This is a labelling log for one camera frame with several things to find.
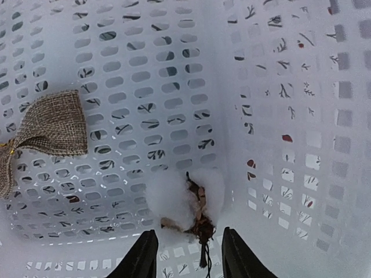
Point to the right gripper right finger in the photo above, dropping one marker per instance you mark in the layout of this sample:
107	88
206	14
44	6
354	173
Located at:
239	261

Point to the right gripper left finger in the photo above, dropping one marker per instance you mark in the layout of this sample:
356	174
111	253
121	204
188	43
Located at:
141	259

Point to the white plastic basket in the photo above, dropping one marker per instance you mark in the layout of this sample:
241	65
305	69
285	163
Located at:
274	94

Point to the white cotton ornament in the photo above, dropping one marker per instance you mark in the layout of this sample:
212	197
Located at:
187	207

